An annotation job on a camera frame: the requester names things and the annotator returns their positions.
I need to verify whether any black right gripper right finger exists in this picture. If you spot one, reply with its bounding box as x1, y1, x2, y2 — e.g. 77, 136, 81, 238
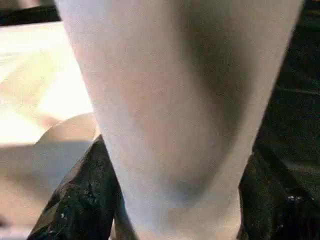
237, 152, 320, 240

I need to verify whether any white plastic table leg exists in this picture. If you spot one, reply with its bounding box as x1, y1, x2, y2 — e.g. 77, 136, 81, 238
54, 0, 306, 240

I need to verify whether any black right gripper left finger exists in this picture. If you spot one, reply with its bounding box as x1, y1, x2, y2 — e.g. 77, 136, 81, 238
26, 134, 126, 240

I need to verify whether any white plastic table top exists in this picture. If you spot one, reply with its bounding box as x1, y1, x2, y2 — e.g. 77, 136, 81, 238
0, 21, 106, 240

